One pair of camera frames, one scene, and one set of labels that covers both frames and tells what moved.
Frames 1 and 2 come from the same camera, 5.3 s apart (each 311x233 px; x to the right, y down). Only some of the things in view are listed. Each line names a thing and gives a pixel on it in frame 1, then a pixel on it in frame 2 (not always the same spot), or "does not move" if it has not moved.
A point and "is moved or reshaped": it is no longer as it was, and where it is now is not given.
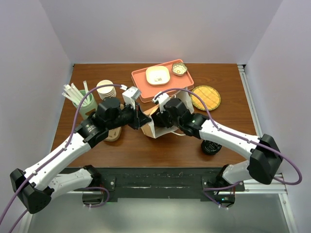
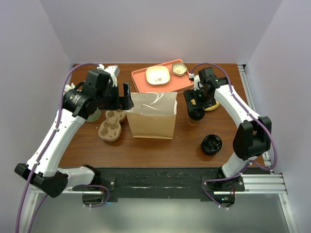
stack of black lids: [210, 148] does not move
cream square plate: [157, 75] does not move
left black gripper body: [129, 116] to [108, 98]
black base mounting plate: [163, 183] does not move
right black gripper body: [166, 118] to [201, 100]
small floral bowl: [179, 68] does not move
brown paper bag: [149, 129] is moved or reshaped
